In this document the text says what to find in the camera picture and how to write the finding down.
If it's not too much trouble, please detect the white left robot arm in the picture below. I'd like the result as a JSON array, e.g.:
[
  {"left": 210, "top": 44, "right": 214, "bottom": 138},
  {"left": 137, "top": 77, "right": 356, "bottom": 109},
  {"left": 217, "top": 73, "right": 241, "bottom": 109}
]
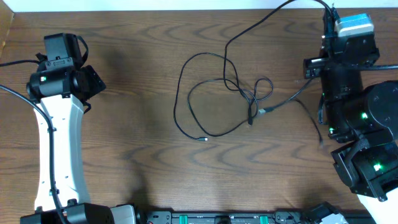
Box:
[{"left": 20, "top": 33, "right": 137, "bottom": 223}]

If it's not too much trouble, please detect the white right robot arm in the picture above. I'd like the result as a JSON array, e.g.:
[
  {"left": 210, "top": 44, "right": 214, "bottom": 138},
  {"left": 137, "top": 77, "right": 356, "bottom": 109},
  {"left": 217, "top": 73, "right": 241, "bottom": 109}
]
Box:
[{"left": 303, "top": 8, "right": 397, "bottom": 223}]

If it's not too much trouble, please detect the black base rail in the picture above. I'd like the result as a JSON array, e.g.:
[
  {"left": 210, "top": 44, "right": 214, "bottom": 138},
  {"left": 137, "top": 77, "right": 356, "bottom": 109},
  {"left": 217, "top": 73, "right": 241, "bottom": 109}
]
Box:
[{"left": 136, "top": 202, "right": 376, "bottom": 224}]

